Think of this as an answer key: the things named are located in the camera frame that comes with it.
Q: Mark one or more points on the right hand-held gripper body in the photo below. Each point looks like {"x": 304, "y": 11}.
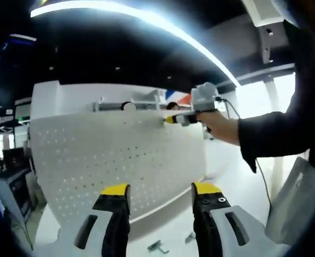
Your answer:
{"x": 205, "y": 97}

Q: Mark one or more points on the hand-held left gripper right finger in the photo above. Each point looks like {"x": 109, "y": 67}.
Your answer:
{"x": 208, "y": 227}

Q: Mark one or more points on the red blue striped banner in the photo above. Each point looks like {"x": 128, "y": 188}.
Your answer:
{"x": 180, "y": 96}

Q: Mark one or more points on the grey mesh office chair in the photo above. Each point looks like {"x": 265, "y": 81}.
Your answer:
{"x": 293, "y": 203}

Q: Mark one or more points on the person's right hand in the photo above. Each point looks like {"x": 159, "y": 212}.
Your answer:
{"x": 221, "y": 127}

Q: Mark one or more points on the black desktop monitor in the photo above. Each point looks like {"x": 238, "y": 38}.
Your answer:
{"x": 12, "y": 158}

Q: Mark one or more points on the white perforated mounting plate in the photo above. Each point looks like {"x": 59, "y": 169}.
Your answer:
{"x": 106, "y": 160}

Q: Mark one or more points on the ceiling air vent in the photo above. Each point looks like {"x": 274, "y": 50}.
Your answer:
{"x": 267, "y": 12}

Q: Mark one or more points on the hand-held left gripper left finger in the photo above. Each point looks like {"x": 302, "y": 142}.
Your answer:
{"x": 114, "y": 227}

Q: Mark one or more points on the white partition panel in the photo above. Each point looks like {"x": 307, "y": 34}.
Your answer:
{"x": 74, "y": 99}

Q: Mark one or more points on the ceiling light strip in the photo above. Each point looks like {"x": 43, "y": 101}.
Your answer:
{"x": 173, "y": 29}

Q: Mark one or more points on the grey metal shelf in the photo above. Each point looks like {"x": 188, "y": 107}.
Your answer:
{"x": 144, "y": 103}

